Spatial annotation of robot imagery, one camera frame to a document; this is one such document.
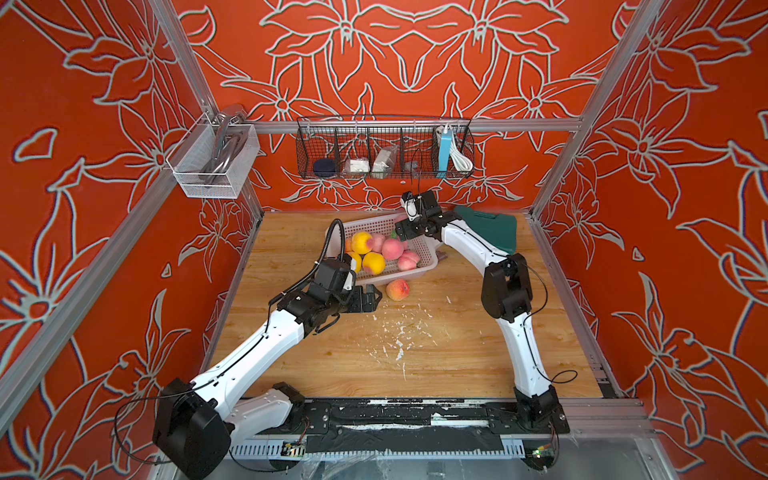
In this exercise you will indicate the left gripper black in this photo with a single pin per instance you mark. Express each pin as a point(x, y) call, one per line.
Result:
point(371, 301)

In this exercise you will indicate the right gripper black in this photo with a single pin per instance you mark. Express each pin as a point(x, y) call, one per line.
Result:
point(407, 227)

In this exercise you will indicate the orange pink peach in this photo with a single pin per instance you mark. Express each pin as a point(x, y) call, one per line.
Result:
point(398, 290)

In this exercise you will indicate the pink peach with leaf upper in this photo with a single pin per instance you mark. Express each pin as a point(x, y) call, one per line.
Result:
point(408, 261)

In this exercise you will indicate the pink peach with leaf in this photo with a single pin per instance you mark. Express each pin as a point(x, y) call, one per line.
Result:
point(408, 261)
point(391, 250)
point(376, 242)

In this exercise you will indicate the pink peach with leaf lower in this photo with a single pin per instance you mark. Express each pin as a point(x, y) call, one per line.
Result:
point(391, 250)

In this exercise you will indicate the pink peach front with leaf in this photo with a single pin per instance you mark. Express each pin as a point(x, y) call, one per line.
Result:
point(376, 242)

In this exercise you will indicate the yellow red peach front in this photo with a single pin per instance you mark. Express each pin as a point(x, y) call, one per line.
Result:
point(361, 243)

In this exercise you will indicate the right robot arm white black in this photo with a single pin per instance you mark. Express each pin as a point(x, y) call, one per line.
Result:
point(488, 242)

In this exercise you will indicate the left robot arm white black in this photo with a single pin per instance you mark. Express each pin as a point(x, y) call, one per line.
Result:
point(196, 422)

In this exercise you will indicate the white packet in basket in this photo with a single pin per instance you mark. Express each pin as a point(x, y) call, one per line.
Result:
point(384, 162)

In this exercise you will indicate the light blue box in basket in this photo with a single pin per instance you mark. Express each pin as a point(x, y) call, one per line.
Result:
point(445, 136)

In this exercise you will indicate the white adapter in basket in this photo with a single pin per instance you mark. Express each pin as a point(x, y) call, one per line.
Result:
point(357, 166)

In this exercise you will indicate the dark round object in basket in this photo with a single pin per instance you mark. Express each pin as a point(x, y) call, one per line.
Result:
point(324, 168)

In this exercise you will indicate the green plastic tool case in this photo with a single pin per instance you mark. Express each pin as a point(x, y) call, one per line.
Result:
point(498, 229)

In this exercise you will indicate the metal tongs in bin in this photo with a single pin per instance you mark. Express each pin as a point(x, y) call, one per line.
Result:
point(228, 143)

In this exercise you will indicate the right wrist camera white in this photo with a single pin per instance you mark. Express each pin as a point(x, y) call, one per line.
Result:
point(408, 202)

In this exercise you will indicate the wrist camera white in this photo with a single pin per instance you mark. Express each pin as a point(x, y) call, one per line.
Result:
point(408, 202)
point(348, 279)

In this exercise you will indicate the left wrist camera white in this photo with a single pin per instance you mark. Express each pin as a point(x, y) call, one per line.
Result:
point(348, 279)

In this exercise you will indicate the black wire wall basket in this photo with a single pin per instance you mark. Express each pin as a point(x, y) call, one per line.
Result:
point(363, 136)

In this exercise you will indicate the clear plastic wall bin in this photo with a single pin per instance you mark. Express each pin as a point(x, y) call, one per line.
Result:
point(194, 152)

